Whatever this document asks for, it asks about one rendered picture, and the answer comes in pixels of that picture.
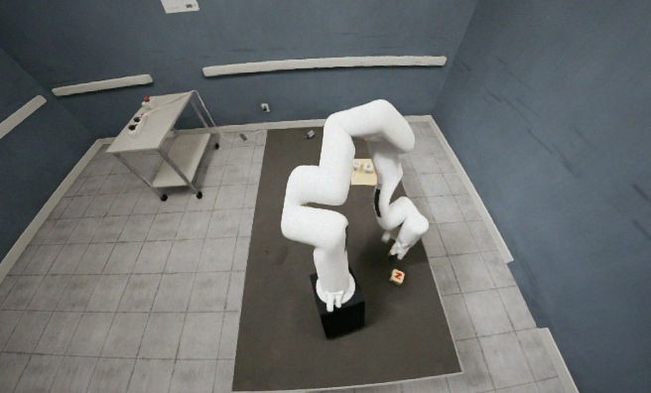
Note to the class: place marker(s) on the beige mat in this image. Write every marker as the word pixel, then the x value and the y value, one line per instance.
pixel 359 178

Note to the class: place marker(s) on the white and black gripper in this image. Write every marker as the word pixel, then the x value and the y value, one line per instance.
pixel 397 251

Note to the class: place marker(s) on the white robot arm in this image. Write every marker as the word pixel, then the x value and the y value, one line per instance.
pixel 329 184

